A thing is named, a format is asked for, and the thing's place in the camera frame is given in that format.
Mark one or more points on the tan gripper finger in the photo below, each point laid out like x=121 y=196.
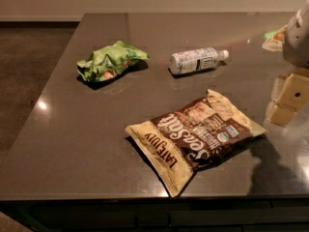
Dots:
x=290 y=94

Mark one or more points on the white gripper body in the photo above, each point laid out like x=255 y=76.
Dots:
x=297 y=39

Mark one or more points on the brown Late July chip bag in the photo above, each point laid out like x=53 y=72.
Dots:
x=201 y=134

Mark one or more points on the green rice chip bag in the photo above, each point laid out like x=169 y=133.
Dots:
x=109 y=62

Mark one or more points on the clear plastic water bottle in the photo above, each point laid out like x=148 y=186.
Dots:
x=196 y=60

